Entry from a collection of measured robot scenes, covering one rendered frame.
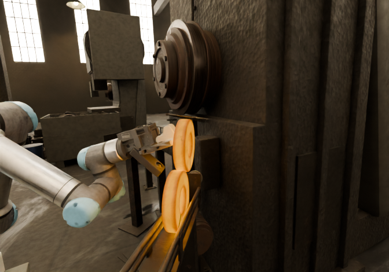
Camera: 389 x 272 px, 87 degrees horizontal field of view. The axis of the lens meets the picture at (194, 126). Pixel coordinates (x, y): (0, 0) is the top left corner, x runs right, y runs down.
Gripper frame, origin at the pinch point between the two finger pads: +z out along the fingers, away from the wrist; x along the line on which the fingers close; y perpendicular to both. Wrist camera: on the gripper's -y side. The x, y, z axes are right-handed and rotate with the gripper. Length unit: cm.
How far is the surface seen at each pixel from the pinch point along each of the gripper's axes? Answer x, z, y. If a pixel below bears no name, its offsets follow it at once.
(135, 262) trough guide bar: -27.4, -8.1, -15.6
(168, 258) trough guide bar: -27.8, -1.2, -15.5
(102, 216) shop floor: 84, -113, -58
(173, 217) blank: -17.0, -3.2, -14.3
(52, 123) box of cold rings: 181, -226, 41
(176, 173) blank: -10.2, -1.8, -6.7
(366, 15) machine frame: 43, 78, 23
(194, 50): 29.1, 7.4, 30.2
